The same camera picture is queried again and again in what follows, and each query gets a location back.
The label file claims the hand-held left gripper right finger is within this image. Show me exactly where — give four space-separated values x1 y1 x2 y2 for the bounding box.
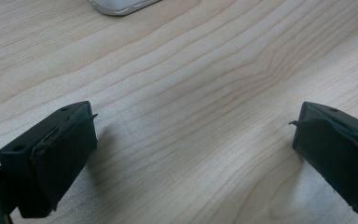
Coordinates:
288 101 358 219

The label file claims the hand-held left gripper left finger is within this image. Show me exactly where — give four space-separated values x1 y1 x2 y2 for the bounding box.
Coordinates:
0 100 99 219

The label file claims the white stitched object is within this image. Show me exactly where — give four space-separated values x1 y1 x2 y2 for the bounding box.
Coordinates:
89 0 162 17

